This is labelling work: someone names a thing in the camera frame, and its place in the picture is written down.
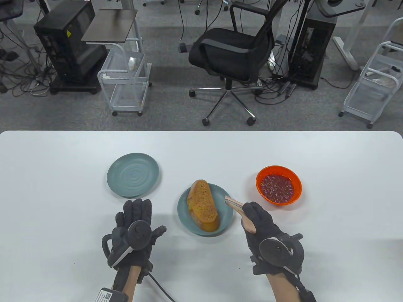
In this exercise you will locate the brown bread slice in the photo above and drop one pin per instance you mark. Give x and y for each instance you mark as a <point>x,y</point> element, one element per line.
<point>203,204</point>

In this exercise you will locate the black round hand tracker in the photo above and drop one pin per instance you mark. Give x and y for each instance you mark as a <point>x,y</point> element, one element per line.
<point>277,250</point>
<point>140,234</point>

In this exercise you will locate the person's right hand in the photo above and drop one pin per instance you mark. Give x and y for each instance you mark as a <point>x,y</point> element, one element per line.
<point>258,220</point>

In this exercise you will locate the teal round plate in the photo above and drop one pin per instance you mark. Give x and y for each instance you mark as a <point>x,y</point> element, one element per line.
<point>132,174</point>
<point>225,217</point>

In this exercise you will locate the black office chair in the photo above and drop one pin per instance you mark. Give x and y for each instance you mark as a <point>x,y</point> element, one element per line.
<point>226,47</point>

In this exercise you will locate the person's left forearm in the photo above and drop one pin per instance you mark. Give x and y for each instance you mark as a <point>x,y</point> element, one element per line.
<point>132,283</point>

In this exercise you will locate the person's left hand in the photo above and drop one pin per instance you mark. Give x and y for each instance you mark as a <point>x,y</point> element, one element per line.
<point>135,210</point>

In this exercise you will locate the person's right forearm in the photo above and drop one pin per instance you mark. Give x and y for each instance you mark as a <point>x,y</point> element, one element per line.
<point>283,289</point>

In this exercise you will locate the wooden brush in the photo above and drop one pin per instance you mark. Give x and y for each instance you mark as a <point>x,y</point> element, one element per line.
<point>234,206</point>

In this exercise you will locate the black power adapter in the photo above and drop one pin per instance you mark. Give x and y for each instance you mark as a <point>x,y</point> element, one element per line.
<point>183,47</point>

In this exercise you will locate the orange plastic bowl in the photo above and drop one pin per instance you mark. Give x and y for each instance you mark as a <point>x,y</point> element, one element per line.
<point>298,188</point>

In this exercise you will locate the dark grey desk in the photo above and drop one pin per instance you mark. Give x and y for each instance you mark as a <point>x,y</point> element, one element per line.
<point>9,9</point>

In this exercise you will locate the black computer tower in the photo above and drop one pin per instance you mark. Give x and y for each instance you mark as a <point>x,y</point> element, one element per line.
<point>69,47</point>
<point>311,47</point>

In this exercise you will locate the white-legged grey desk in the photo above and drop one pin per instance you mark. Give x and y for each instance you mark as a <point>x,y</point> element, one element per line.
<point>344,50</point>

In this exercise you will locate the brown side table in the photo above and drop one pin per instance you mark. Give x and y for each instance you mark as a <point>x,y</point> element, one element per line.
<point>110,26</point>

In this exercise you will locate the grey power strip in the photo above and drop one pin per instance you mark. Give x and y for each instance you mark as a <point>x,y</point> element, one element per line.
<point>287,88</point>

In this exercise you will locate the black labelled wrist camera box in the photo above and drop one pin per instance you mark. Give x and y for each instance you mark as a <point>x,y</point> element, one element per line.
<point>110,295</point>

